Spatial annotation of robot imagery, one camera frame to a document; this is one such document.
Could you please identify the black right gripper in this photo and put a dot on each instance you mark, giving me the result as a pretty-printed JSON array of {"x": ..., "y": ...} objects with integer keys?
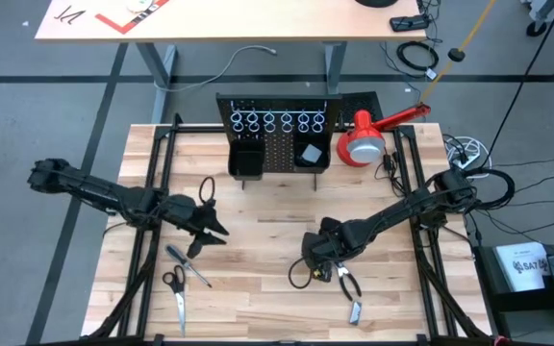
[{"x": 318, "y": 247}]

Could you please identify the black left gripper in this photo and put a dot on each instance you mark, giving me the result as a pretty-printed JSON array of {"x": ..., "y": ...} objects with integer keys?
[{"x": 185, "y": 216}]

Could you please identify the black plastic pegboard bin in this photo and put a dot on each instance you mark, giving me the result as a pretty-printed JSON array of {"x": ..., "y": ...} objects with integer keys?
[
  {"x": 246, "y": 161},
  {"x": 306, "y": 168}
]

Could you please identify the black metal pegboard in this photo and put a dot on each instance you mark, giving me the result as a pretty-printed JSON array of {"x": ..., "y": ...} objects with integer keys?
[{"x": 279, "y": 149}]

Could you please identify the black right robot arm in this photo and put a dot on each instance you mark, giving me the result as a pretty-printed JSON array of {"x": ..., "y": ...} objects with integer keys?
[{"x": 392, "y": 211}]

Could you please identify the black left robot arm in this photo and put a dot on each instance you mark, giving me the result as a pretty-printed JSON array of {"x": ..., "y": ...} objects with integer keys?
[{"x": 89, "y": 190}]

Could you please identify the red desk lamp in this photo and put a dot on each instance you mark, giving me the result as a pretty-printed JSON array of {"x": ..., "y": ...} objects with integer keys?
[{"x": 363, "y": 144}]

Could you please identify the white power strip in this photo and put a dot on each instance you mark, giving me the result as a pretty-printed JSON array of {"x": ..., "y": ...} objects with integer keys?
[{"x": 464, "y": 154}]

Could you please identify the black equipment cart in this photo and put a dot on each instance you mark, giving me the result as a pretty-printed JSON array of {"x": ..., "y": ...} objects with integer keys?
[{"x": 508, "y": 303}]

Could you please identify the white printed booklet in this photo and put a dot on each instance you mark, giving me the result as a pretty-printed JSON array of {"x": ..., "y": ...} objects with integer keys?
[{"x": 520, "y": 266}]

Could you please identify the light wooden desk grey legs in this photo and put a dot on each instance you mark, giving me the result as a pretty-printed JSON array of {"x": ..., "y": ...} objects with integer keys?
[{"x": 258, "y": 19}]

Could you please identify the red L-shaped strip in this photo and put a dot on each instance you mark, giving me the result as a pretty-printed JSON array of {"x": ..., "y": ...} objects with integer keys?
[{"x": 113, "y": 23}]

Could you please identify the white round tape roll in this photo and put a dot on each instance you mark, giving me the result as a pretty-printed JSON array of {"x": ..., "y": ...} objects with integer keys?
[{"x": 138, "y": 5}]

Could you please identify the black round puck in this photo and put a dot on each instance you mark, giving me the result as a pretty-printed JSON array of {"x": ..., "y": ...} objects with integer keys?
[{"x": 456, "y": 54}]

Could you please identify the black flat device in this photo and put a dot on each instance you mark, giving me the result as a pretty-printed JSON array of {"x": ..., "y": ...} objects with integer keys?
[{"x": 408, "y": 22}]

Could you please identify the black round base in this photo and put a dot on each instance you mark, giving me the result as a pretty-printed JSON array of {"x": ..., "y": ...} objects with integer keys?
[{"x": 375, "y": 3}]

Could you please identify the black aluminium rig frame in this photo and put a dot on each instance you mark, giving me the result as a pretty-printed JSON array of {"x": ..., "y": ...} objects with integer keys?
[{"x": 209, "y": 343}]

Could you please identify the chrome hook rail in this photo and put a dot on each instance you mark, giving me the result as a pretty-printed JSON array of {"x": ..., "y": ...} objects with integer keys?
[{"x": 293, "y": 112}]

